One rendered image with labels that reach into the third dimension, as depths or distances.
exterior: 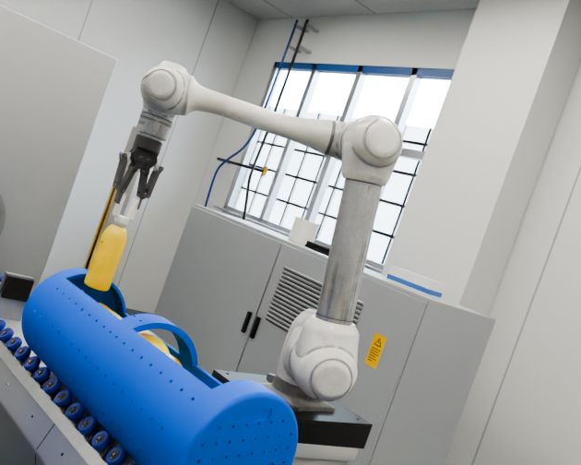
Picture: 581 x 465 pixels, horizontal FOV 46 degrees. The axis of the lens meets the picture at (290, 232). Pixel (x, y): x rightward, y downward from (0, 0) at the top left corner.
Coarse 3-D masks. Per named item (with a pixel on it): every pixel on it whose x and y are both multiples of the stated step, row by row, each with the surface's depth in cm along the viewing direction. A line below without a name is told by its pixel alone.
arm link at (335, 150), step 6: (336, 126) 191; (342, 126) 191; (336, 132) 190; (342, 132) 189; (336, 138) 190; (336, 144) 191; (330, 150) 192; (336, 150) 192; (330, 156) 195; (336, 156) 194
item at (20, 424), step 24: (0, 360) 197; (0, 384) 190; (0, 408) 185; (24, 408) 177; (0, 432) 187; (24, 432) 171; (48, 432) 165; (96, 432) 165; (0, 456) 189; (24, 456) 172; (48, 456) 160; (72, 456) 155
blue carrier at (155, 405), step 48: (48, 288) 186; (48, 336) 174; (96, 336) 160; (96, 384) 152; (144, 384) 140; (192, 384) 135; (240, 384) 134; (144, 432) 135; (192, 432) 125; (240, 432) 131; (288, 432) 139
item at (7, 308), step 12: (12, 276) 228; (24, 276) 231; (0, 288) 227; (12, 288) 227; (24, 288) 230; (0, 300) 227; (12, 300) 230; (24, 300) 231; (0, 312) 228; (12, 312) 231
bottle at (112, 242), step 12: (108, 228) 186; (120, 228) 187; (108, 240) 185; (120, 240) 186; (96, 252) 186; (108, 252) 185; (120, 252) 187; (96, 264) 185; (108, 264) 186; (96, 276) 185; (108, 276) 187; (96, 288) 186; (108, 288) 188
